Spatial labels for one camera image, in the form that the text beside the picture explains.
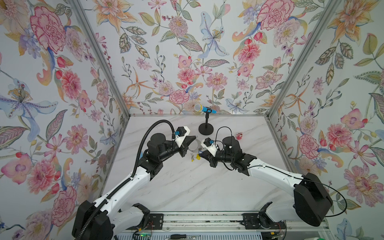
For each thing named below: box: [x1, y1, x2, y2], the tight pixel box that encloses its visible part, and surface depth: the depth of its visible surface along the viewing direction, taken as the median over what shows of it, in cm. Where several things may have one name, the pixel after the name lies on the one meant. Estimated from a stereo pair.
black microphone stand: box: [198, 111, 214, 136], surface depth 113 cm
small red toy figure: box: [236, 132, 244, 140], surface depth 106 cm
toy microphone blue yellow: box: [194, 103, 217, 114], surface depth 95 cm
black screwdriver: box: [170, 234, 200, 239], surface depth 72 cm
